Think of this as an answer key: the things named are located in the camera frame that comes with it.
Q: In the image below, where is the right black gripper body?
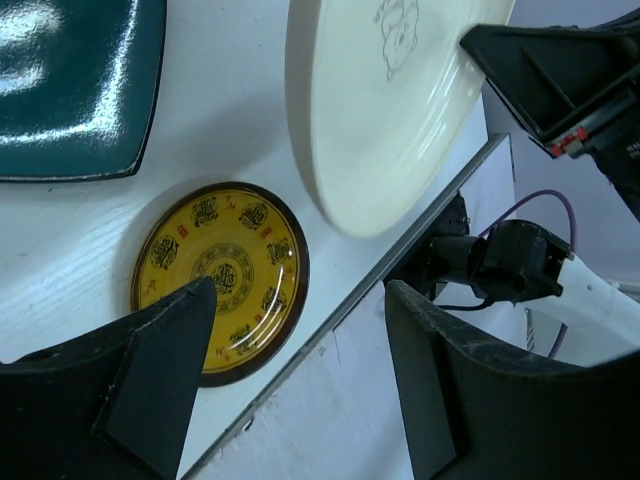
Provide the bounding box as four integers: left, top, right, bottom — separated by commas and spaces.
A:
543, 82, 639, 217

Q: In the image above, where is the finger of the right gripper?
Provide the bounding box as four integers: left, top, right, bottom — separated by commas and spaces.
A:
460, 10, 639, 145

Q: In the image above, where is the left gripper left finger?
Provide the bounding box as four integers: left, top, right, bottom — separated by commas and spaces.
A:
1, 277, 216, 479

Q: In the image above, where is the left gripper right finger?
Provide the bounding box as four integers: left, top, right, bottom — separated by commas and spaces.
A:
385, 281, 639, 479

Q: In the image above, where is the cream round plate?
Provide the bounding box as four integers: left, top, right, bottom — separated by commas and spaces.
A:
285, 0, 514, 238

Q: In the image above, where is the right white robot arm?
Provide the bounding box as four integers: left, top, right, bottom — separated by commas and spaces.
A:
428, 11, 639, 349

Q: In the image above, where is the yellow patterned round plate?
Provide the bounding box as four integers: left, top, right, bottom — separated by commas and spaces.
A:
129, 182, 310, 387

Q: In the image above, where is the teal square plate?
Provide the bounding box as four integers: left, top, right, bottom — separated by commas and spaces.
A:
1, 0, 168, 182

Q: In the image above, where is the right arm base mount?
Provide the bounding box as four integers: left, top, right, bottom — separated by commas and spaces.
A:
383, 193, 474, 301

